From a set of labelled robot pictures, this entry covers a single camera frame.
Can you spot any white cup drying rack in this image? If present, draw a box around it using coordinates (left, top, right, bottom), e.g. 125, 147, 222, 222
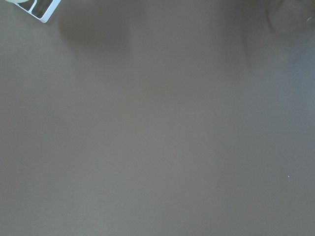
5, 0, 61, 23

